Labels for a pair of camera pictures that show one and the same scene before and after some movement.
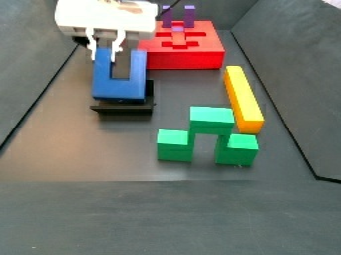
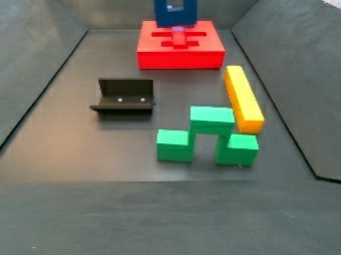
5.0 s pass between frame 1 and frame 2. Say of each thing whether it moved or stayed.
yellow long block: stayed
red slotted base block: stayed
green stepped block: stayed
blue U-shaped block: moved
